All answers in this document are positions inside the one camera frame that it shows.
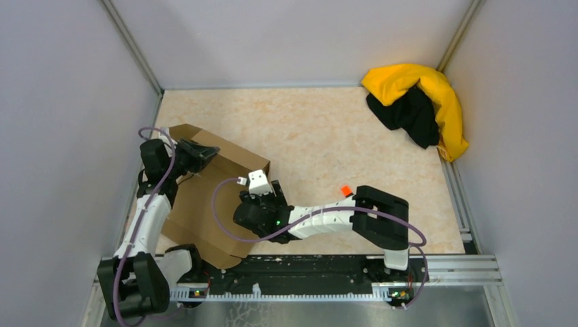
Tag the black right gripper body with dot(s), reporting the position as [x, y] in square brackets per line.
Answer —
[270, 201]

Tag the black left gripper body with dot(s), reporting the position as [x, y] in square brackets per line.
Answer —
[178, 169]

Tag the brown cardboard box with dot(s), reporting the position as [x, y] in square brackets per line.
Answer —
[203, 211]

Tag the orange black marker pen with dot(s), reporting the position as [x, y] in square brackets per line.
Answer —
[346, 191]

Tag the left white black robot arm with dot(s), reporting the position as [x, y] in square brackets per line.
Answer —
[144, 243]

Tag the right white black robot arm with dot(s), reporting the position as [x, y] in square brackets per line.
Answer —
[377, 216]

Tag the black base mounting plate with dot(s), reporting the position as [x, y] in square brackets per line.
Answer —
[302, 275]

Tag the yellow cloth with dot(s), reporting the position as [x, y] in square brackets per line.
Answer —
[389, 83]

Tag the black cloth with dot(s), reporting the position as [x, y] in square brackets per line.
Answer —
[412, 112]

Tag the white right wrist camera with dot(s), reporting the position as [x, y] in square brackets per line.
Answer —
[256, 182]

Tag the aluminium frame rail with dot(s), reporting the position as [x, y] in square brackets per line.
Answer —
[462, 290]

